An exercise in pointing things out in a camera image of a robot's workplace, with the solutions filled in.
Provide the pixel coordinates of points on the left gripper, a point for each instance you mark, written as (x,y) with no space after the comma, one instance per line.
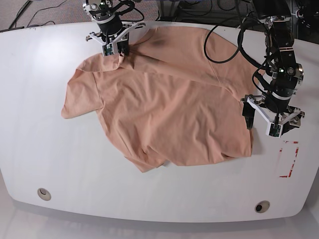
(273,102)

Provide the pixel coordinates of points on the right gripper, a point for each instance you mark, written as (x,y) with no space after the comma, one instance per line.
(112,29)

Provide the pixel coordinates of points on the peach t-shirt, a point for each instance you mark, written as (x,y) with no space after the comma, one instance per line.
(165,101)

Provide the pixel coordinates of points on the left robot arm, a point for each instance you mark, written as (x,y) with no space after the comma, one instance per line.
(274,15)

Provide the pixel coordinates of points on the red tape rectangle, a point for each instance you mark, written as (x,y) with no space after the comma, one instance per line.
(287,157)

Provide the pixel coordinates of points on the right table grommet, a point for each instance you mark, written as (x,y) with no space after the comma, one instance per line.
(262,207)

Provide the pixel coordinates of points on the table grommet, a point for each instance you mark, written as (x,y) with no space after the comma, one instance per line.
(262,207)
(44,194)

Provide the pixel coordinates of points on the left table grommet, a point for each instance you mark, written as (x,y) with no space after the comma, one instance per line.
(44,194)

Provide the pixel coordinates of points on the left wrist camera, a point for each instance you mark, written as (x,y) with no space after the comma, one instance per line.
(274,130)

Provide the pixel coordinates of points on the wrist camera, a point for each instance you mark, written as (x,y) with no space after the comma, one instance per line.
(109,49)
(274,130)

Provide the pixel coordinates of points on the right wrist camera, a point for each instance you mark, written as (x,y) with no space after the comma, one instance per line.
(109,49)

